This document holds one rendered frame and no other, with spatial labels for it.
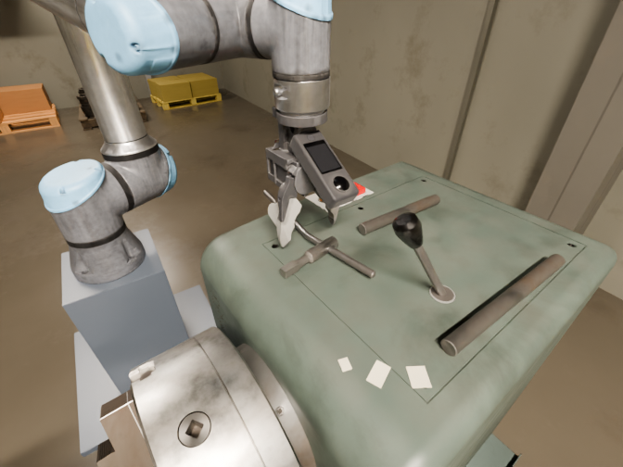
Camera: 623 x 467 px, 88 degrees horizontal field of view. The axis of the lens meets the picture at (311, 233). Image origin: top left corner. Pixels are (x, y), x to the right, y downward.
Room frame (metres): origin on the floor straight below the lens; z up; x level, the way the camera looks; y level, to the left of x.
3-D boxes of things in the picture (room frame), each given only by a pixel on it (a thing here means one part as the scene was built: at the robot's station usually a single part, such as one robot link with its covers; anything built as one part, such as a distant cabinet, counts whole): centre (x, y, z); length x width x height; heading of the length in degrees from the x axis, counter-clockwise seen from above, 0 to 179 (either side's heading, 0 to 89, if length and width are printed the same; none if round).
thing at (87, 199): (0.59, 0.47, 1.27); 0.13 x 0.12 x 0.14; 150
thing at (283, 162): (0.47, 0.02, 1.42); 0.09 x 0.08 x 0.12; 37
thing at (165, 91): (6.57, 2.40, 0.20); 1.17 x 0.85 x 0.41; 123
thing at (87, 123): (5.64, 3.38, 0.24); 1.36 x 0.96 x 0.49; 33
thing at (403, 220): (0.31, -0.11, 1.38); 0.04 x 0.03 x 0.05; 127
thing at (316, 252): (0.40, 0.00, 1.27); 0.12 x 0.02 x 0.02; 134
